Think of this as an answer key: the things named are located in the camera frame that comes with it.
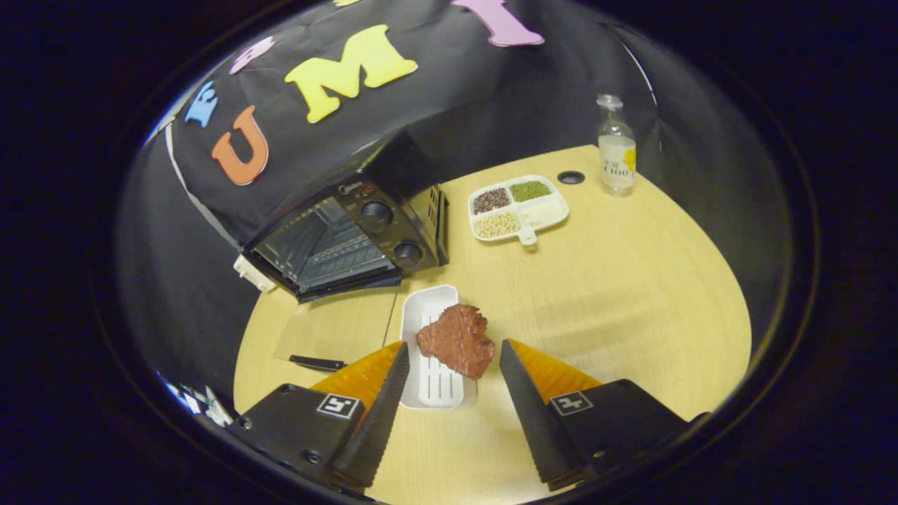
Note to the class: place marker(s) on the white rectangular tray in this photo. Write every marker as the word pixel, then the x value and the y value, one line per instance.
pixel 429 386

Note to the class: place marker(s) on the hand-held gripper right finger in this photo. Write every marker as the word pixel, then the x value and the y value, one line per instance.
pixel 537 428

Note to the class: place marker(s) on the white divided dish with grains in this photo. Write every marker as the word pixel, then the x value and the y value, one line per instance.
pixel 540 210

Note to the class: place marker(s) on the brown steak piece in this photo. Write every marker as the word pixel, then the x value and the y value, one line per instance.
pixel 456 340

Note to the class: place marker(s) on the white bread toaster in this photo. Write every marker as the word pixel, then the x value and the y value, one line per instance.
pixel 254 273

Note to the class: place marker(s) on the clear glass bottle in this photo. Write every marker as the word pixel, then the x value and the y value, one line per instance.
pixel 617 158

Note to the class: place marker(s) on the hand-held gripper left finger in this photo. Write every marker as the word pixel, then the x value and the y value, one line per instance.
pixel 379 428

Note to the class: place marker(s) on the black toaster oven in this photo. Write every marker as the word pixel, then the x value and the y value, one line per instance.
pixel 379 217

